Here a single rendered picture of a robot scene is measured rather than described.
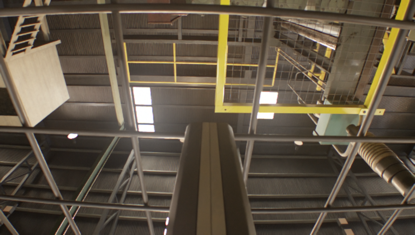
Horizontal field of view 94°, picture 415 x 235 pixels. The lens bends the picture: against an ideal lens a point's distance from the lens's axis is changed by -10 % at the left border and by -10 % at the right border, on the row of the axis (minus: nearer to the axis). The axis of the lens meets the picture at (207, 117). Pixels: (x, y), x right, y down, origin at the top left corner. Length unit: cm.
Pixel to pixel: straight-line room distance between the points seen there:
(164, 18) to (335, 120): 165
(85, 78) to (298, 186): 1269
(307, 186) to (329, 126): 1159
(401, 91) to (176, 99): 1224
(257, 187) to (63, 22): 1312
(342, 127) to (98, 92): 1230
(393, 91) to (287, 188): 773
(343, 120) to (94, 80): 1122
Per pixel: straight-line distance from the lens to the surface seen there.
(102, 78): 1185
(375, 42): 226
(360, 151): 192
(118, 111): 590
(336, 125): 220
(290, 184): 1337
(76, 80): 1257
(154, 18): 170
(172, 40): 460
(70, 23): 1278
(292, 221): 1190
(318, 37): 271
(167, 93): 1199
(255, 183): 1283
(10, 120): 944
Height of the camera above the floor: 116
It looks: 30 degrees up
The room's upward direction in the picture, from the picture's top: 178 degrees counter-clockwise
